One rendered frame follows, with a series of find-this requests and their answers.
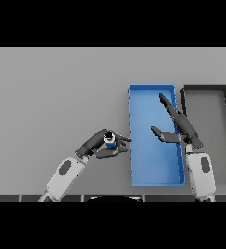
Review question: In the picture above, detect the dark grey bin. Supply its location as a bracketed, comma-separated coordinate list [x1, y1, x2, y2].
[179, 84, 226, 185]

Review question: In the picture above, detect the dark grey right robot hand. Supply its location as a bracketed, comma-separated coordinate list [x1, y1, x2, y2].
[150, 92, 205, 150]

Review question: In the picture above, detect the blue bin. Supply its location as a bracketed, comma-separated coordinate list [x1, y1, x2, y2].
[127, 83, 186, 187]

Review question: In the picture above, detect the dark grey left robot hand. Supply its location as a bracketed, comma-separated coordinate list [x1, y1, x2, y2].
[74, 128, 132, 160]

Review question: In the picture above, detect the blue pipe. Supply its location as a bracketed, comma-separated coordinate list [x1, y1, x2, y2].
[103, 130, 117, 150]

